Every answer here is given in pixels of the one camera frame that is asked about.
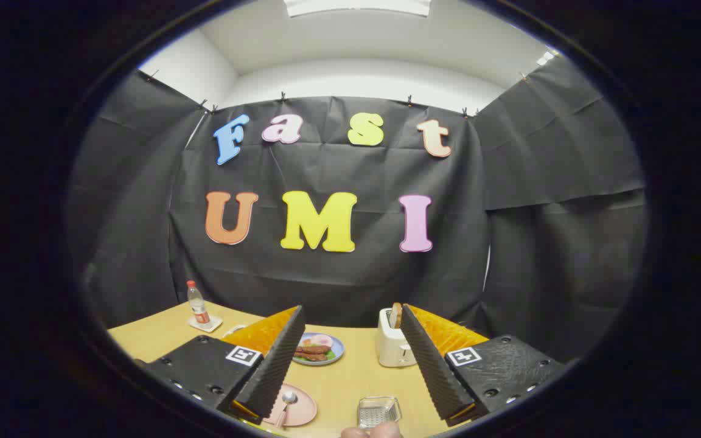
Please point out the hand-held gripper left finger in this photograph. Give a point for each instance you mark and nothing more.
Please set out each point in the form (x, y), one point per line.
(280, 365)

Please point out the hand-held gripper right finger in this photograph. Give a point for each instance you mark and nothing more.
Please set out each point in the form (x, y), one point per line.
(426, 365)

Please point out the brown meat slice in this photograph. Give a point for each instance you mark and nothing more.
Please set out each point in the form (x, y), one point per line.
(311, 357)
(315, 349)

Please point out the white toaster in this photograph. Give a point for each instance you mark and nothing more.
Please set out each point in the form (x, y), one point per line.
(390, 350)

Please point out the pink ham slice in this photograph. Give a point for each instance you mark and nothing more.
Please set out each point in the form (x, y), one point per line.
(322, 340)

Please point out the pink plate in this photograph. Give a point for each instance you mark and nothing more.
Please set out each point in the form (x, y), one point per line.
(303, 409)

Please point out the green lettuce leaf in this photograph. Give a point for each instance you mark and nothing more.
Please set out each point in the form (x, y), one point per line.
(330, 354)

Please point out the blue plate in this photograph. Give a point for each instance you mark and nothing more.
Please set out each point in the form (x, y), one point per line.
(333, 359)

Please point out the toast bread slice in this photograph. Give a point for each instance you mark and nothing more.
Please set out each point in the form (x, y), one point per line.
(396, 315)

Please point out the white divided tray of beans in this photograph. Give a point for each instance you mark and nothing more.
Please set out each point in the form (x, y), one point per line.
(233, 330)

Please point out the metal mesh basket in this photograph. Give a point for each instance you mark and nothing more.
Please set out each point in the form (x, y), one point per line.
(378, 412)

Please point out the white square coaster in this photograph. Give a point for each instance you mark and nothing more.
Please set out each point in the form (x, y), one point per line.
(213, 324)

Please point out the clear water bottle red cap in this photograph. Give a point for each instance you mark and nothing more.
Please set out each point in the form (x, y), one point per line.
(197, 304)

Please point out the ceiling light panel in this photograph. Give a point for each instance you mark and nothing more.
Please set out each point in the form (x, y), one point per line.
(356, 6)

